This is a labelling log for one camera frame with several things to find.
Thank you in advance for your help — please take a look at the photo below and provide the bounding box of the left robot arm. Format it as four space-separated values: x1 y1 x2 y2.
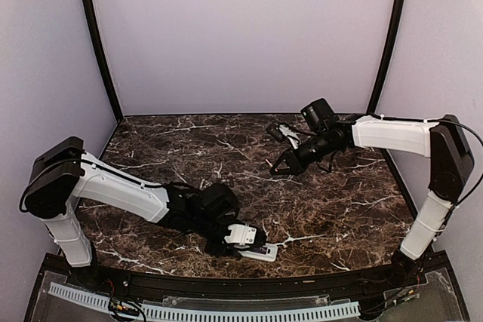
19 136 278 289

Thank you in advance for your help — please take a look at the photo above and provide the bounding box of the black front rail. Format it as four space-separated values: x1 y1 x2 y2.
41 253 426 301

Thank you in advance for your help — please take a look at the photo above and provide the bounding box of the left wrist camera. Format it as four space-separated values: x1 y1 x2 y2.
224 224 257 246

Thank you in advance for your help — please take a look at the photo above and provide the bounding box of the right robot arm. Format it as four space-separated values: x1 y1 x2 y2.
267 98 482 287

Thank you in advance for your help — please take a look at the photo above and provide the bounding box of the blue AA battery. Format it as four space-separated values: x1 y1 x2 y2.
251 247 268 255

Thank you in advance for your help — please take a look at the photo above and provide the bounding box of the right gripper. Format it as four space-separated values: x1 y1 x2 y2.
270 130 340 175

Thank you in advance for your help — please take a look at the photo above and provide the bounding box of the white remote control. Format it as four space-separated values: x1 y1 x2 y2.
238 244 278 262

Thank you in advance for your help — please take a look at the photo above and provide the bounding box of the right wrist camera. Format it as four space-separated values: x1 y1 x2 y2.
266 123 300 149

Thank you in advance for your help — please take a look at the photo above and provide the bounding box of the white slotted cable duct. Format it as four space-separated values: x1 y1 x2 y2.
48 282 360 322

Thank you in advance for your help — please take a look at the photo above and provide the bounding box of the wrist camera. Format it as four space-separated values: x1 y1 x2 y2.
224 224 257 246
266 123 300 149

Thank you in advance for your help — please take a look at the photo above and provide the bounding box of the left black frame post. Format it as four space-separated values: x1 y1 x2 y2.
82 0 124 123

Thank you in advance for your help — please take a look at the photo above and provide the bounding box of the black frame post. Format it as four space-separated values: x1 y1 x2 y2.
366 0 405 113
82 0 124 123

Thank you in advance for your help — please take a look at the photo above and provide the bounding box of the right black frame post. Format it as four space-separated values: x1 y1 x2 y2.
366 0 405 113

